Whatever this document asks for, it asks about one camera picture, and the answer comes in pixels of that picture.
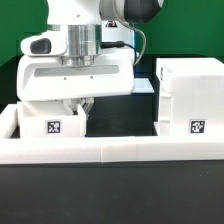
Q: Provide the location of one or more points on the white fiducial marker sheet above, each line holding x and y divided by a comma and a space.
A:
142, 86

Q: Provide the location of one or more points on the white U-shaped fence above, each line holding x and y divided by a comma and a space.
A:
102, 150

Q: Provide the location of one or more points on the white drawer cabinet housing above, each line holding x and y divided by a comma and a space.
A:
191, 97

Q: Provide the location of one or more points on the white front drawer box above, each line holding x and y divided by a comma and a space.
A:
50, 119

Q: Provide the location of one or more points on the black raised platform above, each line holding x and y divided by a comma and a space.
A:
120, 115

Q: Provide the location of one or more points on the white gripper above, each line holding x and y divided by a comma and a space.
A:
43, 73

